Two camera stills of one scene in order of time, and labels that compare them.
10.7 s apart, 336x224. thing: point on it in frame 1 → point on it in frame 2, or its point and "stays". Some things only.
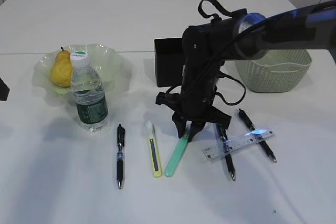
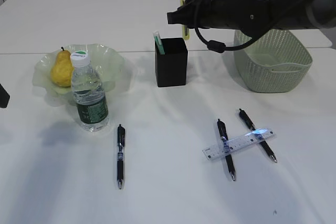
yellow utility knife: (154, 150) → (186, 31)
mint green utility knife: (178, 150) → (159, 42)
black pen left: (120, 142) stays
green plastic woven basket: (279, 71) stays
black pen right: (262, 143) stays
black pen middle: (223, 131) stays
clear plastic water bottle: (91, 105) stays
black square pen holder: (169, 62) stays
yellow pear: (62, 72) stays
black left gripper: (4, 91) → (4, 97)
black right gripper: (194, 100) → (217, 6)
